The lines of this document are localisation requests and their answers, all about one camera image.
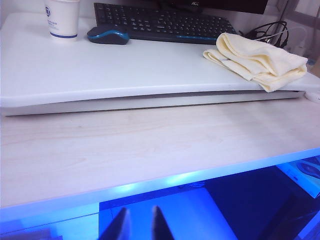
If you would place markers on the white desk riser board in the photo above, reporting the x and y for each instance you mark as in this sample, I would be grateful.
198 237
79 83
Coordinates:
112 70

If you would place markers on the white paper cup blue print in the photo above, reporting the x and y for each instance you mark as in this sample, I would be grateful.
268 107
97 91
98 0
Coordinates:
62 22

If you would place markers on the black computer keyboard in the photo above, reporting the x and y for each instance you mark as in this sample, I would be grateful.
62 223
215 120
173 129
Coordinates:
162 25

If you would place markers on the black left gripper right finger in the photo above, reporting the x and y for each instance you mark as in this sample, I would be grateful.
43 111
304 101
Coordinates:
160 227

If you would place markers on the white desk riser base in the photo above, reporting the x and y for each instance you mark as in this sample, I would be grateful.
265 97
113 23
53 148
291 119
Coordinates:
150 103

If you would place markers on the pale yellow cleaning cloth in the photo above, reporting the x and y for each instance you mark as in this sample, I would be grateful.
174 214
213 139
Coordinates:
257 60

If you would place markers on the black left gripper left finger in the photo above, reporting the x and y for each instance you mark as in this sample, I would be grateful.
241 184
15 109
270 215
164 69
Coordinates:
121 227

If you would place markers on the black blue computer mouse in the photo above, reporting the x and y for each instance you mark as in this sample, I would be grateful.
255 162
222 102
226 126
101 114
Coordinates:
107 35

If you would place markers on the small white round object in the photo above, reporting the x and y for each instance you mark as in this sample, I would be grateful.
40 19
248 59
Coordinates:
313 97

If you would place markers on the black computer monitor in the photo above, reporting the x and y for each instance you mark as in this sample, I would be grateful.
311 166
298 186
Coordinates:
225 5

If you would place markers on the dark under-desk cabinet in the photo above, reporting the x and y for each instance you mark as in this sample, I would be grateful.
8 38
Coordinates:
262 207

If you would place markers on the frosted glass partition panel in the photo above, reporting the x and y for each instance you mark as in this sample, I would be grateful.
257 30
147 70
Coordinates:
310 7

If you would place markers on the white box blue picture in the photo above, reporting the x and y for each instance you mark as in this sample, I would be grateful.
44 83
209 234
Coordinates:
302 175

